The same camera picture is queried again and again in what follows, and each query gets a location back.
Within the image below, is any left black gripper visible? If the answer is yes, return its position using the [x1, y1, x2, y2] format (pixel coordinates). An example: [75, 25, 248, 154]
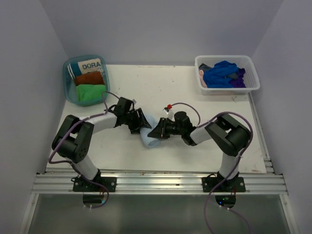
[124, 108, 151, 134]

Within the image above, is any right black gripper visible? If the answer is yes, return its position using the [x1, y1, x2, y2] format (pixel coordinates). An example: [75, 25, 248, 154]
[148, 117, 184, 139]

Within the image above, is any light blue towel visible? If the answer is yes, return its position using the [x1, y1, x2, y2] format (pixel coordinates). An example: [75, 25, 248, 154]
[140, 114, 160, 149]

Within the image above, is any green microfiber towel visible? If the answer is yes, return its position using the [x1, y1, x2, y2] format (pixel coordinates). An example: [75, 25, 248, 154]
[76, 84, 106, 101]

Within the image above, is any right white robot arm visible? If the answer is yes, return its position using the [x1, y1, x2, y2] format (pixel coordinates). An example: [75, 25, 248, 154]
[148, 111, 254, 192]

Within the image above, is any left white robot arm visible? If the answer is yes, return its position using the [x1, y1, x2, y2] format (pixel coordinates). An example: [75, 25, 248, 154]
[48, 97, 152, 192]

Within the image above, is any pink towel in basket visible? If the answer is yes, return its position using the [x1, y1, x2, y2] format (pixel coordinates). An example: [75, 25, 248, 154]
[199, 70, 207, 88]

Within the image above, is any brown rolled towel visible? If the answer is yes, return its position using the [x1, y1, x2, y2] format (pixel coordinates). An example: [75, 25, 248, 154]
[74, 71, 105, 86]

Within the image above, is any blue plastic tub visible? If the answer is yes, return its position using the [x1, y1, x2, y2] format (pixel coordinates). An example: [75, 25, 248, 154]
[62, 55, 110, 106]

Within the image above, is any dark blue towel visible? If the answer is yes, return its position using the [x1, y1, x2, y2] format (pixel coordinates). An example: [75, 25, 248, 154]
[203, 60, 238, 88]

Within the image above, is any dark grey towel in basket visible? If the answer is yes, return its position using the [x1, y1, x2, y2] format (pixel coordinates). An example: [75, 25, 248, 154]
[198, 63, 211, 72]

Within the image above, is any Dora printed rolled towel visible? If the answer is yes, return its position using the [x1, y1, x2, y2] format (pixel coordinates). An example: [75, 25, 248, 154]
[67, 58, 102, 79]

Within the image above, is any purple towel in basket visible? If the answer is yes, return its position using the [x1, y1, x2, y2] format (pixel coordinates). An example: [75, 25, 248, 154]
[230, 68, 246, 88]

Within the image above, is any white plastic basket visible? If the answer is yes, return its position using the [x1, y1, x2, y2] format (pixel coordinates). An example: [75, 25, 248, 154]
[195, 55, 260, 96]

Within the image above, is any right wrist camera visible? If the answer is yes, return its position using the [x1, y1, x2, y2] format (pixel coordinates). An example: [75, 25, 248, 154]
[163, 104, 174, 120]

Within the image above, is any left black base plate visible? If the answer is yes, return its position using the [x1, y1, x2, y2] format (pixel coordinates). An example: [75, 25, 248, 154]
[71, 176, 117, 192]

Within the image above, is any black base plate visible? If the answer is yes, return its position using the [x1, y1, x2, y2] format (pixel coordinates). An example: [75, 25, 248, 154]
[71, 176, 117, 192]
[201, 174, 246, 193]

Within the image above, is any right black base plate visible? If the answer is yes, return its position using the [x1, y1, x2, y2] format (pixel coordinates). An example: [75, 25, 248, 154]
[201, 174, 246, 193]

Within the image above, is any aluminium mounting rail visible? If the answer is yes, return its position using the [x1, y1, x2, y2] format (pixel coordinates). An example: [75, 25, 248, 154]
[31, 168, 288, 195]

